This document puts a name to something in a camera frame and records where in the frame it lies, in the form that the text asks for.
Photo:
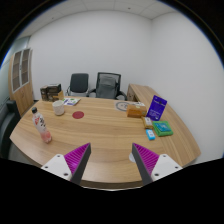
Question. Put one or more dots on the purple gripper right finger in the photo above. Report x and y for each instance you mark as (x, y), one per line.
(152, 166)

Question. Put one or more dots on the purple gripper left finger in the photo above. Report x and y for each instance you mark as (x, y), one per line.
(70, 166)

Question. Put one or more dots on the small blue packet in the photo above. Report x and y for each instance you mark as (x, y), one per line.
(150, 134)

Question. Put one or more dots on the green flat box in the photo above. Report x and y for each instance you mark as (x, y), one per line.
(162, 128)

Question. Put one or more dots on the small yellow snack packet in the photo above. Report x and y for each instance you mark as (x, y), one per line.
(147, 123)

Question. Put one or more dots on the round red coaster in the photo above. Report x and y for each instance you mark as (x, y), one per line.
(78, 115)

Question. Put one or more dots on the clear bottle with pink drink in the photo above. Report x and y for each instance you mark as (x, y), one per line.
(39, 123)

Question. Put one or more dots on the orange cardboard box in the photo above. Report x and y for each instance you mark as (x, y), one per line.
(136, 111)

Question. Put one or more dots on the white ceramic cup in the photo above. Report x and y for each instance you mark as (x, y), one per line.
(58, 107)

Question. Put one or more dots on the green and white booklet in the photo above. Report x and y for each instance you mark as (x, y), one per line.
(71, 101)

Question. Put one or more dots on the wooden side desk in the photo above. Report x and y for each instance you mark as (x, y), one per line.
(140, 93)

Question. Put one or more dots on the dark cardboard box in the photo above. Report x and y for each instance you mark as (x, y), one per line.
(52, 92)

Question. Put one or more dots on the black sofa armchair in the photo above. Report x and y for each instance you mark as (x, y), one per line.
(9, 117)

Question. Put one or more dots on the black office chair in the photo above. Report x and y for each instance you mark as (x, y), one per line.
(79, 83)

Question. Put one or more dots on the grey mesh office chair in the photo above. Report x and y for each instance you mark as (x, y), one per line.
(107, 86)

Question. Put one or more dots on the wooden cabinet with glass doors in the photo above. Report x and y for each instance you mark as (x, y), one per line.
(20, 80)

